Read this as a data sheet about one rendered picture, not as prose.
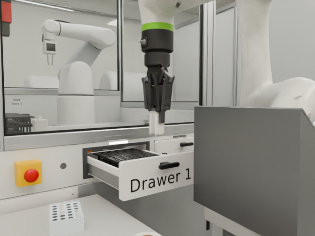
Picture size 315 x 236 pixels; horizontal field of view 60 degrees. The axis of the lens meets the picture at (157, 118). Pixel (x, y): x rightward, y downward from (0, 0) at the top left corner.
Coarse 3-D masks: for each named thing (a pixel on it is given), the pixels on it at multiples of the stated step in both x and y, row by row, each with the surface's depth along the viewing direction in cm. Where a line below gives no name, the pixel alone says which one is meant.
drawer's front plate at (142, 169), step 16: (128, 160) 78; (144, 160) 80; (160, 160) 83; (176, 160) 87; (192, 160) 91; (128, 176) 77; (144, 176) 80; (160, 176) 83; (192, 176) 92; (128, 192) 77; (144, 192) 80
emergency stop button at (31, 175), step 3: (27, 171) 80; (30, 171) 81; (33, 171) 81; (36, 171) 82; (24, 174) 80; (27, 174) 80; (30, 174) 80; (33, 174) 81; (36, 174) 81; (24, 177) 80; (27, 177) 80; (30, 177) 80; (33, 177) 81; (36, 177) 82; (27, 180) 80; (30, 180) 81; (33, 180) 81
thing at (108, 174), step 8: (96, 152) 108; (152, 152) 108; (88, 160) 98; (96, 160) 94; (88, 168) 98; (96, 168) 93; (104, 168) 88; (112, 168) 83; (96, 176) 93; (104, 176) 88; (112, 176) 83; (112, 184) 83
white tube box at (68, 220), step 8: (56, 208) 77; (72, 208) 77; (80, 208) 77; (56, 216) 72; (64, 216) 72; (72, 216) 72; (80, 216) 72; (56, 224) 68; (64, 224) 69; (72, 224) 70; (80, 224) 71; (56, 232) 68; (64, 232) 69; (72, 232) 70
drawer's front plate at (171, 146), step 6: (180, 138) 124; (186, 138) 125; (192, 138) 127; (156, 144) 115; (162, 144) 117; (168, 144) 119; (174, 144) 121; (156, 150) 115; (162, 150) 117; (168, 150) 119; (174, 150) 121; (180, 150) 123; (186, 150) 125; (192, 150) 128
